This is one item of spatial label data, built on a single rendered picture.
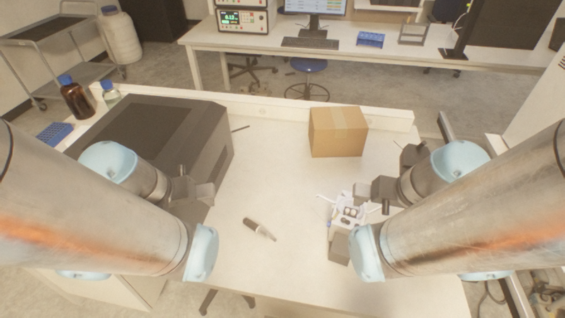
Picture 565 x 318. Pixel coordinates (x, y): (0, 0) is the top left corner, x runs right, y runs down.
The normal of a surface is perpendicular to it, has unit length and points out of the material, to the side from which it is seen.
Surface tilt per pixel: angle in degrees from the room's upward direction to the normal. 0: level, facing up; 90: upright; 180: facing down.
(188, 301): 0
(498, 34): 90
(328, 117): 0
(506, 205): 91
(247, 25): 90
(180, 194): 25
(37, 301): 0
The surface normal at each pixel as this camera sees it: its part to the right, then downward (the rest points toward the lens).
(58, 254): 0.59, 0.70
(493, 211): -0.98, 0.16
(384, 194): 0.06, -0.41
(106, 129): 0.00, -0.75
